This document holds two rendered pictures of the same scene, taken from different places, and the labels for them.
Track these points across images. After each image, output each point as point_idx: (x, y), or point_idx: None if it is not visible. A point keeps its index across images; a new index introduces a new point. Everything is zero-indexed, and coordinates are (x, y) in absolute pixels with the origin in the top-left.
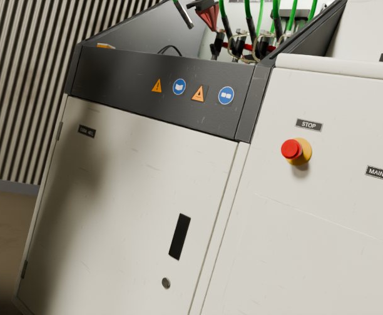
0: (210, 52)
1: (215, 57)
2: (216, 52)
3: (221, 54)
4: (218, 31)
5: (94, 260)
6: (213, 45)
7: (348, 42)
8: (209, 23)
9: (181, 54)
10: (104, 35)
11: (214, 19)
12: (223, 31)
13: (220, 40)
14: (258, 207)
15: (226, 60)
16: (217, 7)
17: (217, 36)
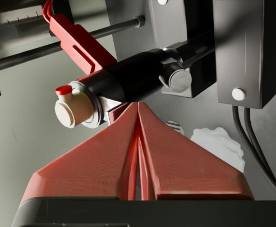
0: (6, 224)
1: (171, 51)
2: (163, 57)
3: None
4: (115, 99)
5: None
6: (174, 69)
7: None
8: (141, 162)
9: (261, 166)
10: None
11: (149, 126)
12: (71, 93)
13: (121, 70)
14: None
15: (0, 167)
16: (89, 165)
17: (119, 98)
